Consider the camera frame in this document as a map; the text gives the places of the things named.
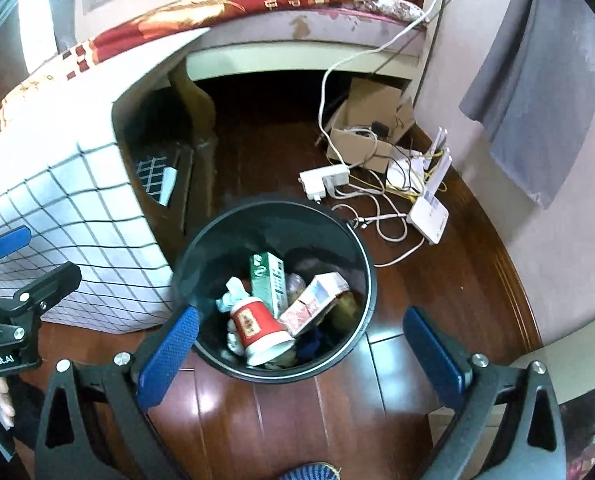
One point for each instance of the long grey curtain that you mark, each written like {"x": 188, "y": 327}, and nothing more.
{"x": 542, "y": 85}

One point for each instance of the cardboard box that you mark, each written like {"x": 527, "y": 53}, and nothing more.
{"x": 357, "y": 152}

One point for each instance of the white power strip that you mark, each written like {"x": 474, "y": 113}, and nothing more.
{"x": 322, "y": 177}

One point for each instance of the pink patterned carton box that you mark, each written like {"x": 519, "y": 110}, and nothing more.
{"x": 312, "y": 302}

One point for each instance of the black power adapter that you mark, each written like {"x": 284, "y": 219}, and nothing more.
{"x": 380, "y": 129}

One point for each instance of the blue knitted slipper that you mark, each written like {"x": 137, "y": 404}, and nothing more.
{"x": 312, "y": 472}

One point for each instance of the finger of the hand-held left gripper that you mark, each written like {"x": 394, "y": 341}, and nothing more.
{"x": 7, "y": 242}
{"x": 52, "y": 280}

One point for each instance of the floral mattress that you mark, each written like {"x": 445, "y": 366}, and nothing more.
{"x": 337, "y": 30}

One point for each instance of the person's left hand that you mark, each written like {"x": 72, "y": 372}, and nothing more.
{"x": 5, "y": 400}

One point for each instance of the black plastic bin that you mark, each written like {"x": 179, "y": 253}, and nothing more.
{"x": 202, "y": 260}

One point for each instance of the table with checkered cloth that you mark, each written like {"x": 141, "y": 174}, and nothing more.
{"x": 77, "y": 200}

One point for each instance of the red white paper cup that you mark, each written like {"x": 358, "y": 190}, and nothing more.
{"x": 252, "y": 325}

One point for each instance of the white modem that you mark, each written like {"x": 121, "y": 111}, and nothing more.
{"x": 402, "y": 172}

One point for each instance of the white tissue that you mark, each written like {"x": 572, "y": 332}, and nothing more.
{"x": 233, "y": 292}

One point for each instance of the white bed frame red headboard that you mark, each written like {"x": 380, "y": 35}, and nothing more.
{"x": 257, "y": 65}

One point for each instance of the white router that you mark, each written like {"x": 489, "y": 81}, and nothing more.
{"x": 427, "y": 217}

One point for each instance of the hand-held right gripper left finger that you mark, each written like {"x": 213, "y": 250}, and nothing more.
{"x": 170, "y": 355}

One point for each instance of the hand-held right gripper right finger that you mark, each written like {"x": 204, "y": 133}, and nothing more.
{"x": 435, "y": 355}

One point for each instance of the small window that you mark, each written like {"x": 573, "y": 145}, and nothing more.
{"x": 32, "y": 25}

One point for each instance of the green white carton box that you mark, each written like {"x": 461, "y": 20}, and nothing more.
{"x": 267, "y": 280}

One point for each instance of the bed with red-yellow blanket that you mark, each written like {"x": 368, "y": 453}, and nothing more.
{"x": 177, "y": 15}

